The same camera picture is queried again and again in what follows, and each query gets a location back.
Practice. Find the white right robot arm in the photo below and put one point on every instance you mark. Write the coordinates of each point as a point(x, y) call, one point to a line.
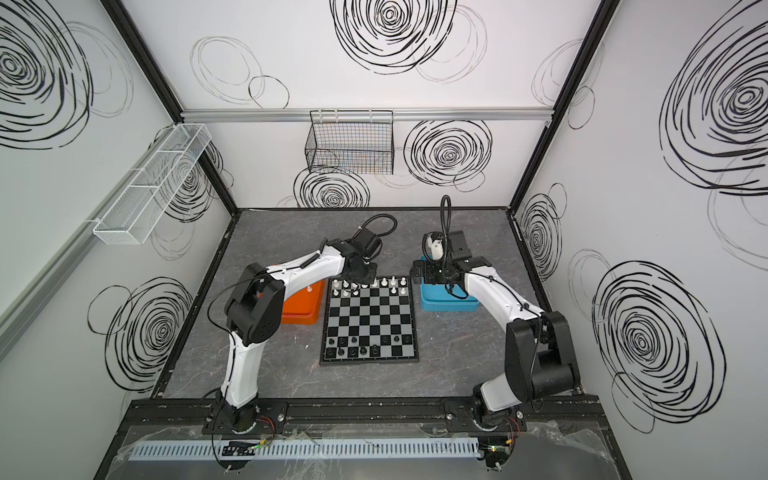
point(539, 355)

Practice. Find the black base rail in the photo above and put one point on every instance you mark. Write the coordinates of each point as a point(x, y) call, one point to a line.
point(272, 416)

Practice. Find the black right frame post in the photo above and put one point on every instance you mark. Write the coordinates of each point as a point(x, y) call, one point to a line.
point(576, 74)

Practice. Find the blue plastic tray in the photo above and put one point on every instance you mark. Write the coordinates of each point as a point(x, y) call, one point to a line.
point(435, 298)

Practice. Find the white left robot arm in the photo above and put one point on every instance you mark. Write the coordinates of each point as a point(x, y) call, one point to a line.
point(255, 307)

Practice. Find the black vertical frame post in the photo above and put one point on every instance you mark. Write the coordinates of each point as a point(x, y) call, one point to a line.
point(130, 34)

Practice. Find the aluminium wall rail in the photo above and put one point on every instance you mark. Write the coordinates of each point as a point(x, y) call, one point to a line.
point(253, 115)

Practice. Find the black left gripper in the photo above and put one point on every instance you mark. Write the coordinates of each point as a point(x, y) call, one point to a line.
point(365, 271)

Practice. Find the white slotted cable duct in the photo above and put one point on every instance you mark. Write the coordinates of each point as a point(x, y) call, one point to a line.
point(299, 449)

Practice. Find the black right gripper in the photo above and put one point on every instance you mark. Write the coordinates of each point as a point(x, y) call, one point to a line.
point(442, 274)

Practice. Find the orange plastic tray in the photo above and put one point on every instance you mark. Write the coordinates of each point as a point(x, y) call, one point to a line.
point(303, 296)

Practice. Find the black wire basket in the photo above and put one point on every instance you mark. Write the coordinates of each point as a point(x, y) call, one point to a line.
point(357, 147)

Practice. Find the white mesh shelf basket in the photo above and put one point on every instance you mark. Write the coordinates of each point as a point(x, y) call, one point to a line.
point(168, 182)

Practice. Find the black and white chessboard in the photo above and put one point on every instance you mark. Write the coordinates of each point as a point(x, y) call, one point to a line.
point(369, 323)

